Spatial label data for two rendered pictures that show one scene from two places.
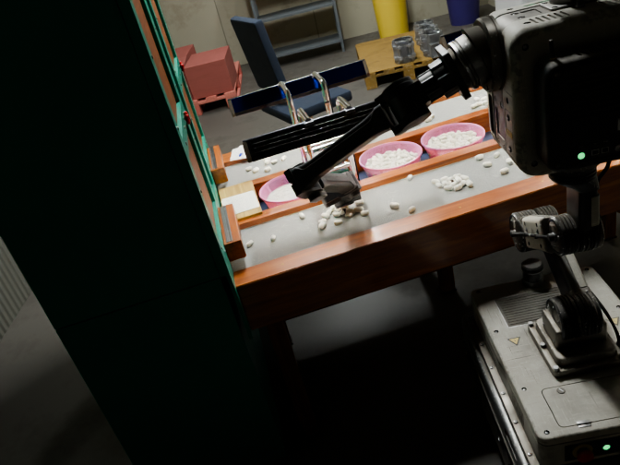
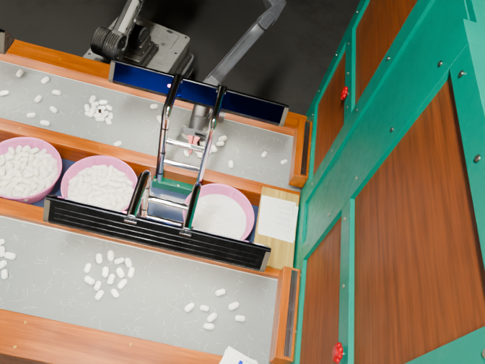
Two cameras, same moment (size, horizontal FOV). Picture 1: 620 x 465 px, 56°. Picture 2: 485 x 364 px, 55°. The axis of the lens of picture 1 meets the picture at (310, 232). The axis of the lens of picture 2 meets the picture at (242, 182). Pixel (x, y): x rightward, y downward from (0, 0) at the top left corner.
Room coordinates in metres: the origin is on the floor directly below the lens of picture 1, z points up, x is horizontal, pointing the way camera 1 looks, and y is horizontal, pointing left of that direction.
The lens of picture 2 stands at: (3.11, 0.01, 2.23)
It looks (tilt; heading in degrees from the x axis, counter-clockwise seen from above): 54 degrees down; 176
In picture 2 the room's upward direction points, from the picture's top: 21 degrees clockwise
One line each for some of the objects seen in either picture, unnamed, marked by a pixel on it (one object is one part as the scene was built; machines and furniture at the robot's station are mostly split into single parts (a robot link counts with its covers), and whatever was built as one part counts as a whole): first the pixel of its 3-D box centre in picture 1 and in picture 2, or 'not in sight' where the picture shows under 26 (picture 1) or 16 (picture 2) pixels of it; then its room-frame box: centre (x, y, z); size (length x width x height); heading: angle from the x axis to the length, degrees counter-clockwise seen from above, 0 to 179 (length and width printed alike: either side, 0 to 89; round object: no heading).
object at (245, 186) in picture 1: (239, 201); (276, 227); (2.21, 0.25, 0.77); 0.33 x 0.15 x 0.01; 5
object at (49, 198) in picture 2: (298, 87); (159, 230); (2.52, -0.12, 1.08); 0.62 x 0.08 x 0.07; 95
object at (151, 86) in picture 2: (329, 125); (200, 90); (1.96, -0.16, 1.08); 0.62 x 0.08 x 0.07; 95
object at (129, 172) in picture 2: (391, 164); (100, 192); (2.26, -0.41, 0.72); 0.27 x 0.27 x 0.10
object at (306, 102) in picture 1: (300, 94); not in sight; (4.10, -0.19, 0.58); 0.67 x 0.64 x 1.16; 91
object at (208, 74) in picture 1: (196, 77); not in sight; (6.95, 0.81, 0.25); 1.40 x 0.99 x 0.51; 175
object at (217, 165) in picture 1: (217, 163); (285, 314); (2.54, 0.33, 0.83); 0.30 x 0.06 x 0.07; 5
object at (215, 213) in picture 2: (293, 197); (216, 221); (2.23, 0.03, 0.71); 0.22 x 0.22 x 0.06
